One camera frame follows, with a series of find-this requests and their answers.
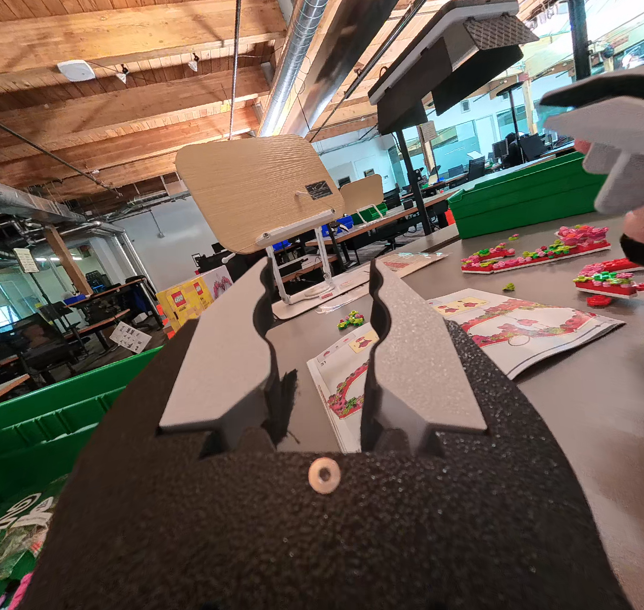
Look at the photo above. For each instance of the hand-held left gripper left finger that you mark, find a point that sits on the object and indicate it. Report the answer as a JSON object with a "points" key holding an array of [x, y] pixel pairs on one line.
{"points": [[221, 368]]}

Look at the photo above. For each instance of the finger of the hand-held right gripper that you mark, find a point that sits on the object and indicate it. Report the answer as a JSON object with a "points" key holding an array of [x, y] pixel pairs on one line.
{"points": [[603, 89], [619, 127]]}

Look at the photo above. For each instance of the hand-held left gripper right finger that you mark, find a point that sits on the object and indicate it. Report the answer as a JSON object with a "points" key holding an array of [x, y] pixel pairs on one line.
{"points": [[427, 368]]}

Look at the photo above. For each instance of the yellow lego box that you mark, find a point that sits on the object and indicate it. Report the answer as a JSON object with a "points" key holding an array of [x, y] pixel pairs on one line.
{"points": [[181, 300]]}

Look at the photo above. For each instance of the green lego flower cluster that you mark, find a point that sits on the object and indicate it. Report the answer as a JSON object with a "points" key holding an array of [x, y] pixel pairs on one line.
{"points": [[351, 319]]}

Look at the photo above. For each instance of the lego instruction booklet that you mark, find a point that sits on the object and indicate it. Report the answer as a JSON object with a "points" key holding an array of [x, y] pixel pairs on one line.
{"points": [[543, 338]]}

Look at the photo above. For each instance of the long red pink lego assembly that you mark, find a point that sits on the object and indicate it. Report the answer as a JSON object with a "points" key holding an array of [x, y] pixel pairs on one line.
{"points": [[503, 263]]}

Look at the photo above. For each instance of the short red pink lego assembly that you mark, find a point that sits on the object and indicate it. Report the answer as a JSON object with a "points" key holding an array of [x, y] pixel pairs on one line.
{"points": [[603, 284]]}

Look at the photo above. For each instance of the red lego piece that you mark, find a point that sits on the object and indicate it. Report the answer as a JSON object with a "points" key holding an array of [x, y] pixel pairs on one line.
{"points": [[598, 300]]}

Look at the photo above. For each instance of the clear bags of lego pieces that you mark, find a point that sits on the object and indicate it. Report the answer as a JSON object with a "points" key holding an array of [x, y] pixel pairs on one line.
{"points": [[20, 534]]}

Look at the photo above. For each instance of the person's right hand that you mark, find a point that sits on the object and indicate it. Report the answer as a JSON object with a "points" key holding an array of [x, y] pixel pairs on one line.
{"points": [[635, 223]]}

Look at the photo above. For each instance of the black vertical pole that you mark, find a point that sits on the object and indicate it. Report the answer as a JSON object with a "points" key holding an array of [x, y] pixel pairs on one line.
{"points": [[578, 26]]}

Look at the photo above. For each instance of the white printed paper sheet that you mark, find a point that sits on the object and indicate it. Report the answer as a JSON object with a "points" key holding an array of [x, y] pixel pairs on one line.
{"points": [[130, 337]]}

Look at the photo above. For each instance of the clear plastic bag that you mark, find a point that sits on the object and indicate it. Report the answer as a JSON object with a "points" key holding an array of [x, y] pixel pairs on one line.
{"points": [[407, 262]]}

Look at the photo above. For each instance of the green plastic bin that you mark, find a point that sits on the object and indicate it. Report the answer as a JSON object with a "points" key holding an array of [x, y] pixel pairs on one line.
{"points": [[60, 418], [523, 202]]}

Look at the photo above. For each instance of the overhead lamp on pole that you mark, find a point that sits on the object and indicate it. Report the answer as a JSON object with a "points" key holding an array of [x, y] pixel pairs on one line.
{"points": [[417, 71]]}

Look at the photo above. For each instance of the white hanging sign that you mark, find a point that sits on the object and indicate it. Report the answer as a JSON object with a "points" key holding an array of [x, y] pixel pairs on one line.
{"points": [[26, 260]]}

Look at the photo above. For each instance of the ceiling spotlight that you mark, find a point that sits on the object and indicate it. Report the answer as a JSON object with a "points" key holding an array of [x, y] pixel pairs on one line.
{"points": [[193, 62], [122, 74]]}

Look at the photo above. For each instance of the white ceiling access point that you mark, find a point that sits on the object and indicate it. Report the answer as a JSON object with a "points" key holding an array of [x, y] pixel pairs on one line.
{"points": [[75, 70]]}

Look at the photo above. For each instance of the silver ventilation duct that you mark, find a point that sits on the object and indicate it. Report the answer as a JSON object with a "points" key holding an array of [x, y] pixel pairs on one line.
{"points": [[302, 41], [40, 207]]}

